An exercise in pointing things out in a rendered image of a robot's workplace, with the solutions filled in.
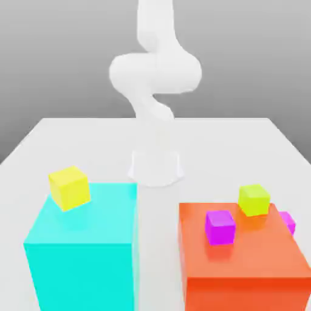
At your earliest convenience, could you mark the small magenta cube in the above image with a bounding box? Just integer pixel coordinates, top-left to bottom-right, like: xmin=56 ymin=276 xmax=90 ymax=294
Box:
xmin=204 ymin=210 xmax=236 ymax=247
xmin=278 ymin=211 xmax=297 ymax=236

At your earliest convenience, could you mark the small lime yellow cube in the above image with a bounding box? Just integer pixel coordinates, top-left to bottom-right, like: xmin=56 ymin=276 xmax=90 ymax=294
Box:
xmin=238 ymin=183 xmax=271 ymax=217

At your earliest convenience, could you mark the large cyan box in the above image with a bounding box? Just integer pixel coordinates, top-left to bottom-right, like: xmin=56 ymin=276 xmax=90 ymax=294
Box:
xmin=23 ymin=182 xmax=138 ymax=311

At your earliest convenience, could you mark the large orange box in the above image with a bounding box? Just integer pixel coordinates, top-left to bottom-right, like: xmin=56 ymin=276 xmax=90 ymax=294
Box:
xmin=178 ymin=202 xmax=311 ymax=311

